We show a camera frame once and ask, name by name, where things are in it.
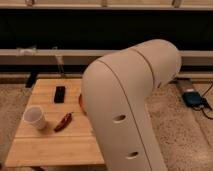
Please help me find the black cable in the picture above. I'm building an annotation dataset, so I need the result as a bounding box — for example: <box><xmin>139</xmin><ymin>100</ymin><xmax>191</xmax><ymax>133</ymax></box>
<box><xmin>192</xmin><ymin>83</ymin><xmax>213</xmax><ymax>120</ymax></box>

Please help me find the wooden bamboo board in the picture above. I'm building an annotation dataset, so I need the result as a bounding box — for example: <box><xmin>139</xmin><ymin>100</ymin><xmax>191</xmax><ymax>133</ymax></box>
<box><xmin>5</xmin><ymin>79</ymin><xmax>104</xmax><ymax>167</ymax></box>

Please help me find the black table leg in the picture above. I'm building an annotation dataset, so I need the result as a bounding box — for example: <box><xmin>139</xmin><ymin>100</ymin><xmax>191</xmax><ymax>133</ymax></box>
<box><xmin>26</xmin><ymin>72</ymin><xmax>38</xmax><ymax>88</ymax></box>

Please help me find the white paper cup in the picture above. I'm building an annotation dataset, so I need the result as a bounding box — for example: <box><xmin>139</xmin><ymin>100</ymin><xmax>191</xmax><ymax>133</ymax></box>
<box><xmin>23</xmin><ymin>106</ymin><xmax>47</xmax><ymax>130</ymax></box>

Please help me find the black rectangular block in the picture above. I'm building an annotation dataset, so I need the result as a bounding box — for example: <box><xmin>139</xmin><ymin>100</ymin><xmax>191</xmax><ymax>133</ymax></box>
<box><xmin>54</xmin><ymin>86</ymin><xmax>65</xmax><ymax>103</ymax></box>

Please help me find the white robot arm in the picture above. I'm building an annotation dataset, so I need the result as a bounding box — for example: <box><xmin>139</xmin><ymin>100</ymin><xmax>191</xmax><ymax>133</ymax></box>
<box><xmin>81</xmin><ymin>39</ymin><xmax>181</xmax><ymax>171</ymax></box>

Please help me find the red chili pepper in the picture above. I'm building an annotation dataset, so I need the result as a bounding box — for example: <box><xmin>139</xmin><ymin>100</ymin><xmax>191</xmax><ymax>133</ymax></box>
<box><xmin>54</xmin><ymin>113</ymin><xmax>72</xmax><ymax>132</ymax></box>

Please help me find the blue box device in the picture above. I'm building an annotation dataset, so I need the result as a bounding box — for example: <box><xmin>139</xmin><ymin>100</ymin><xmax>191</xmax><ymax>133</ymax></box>
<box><xmin>182</xmin><ymin>91</ymin><xmax>202</xmax><ymax>107</ymax></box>

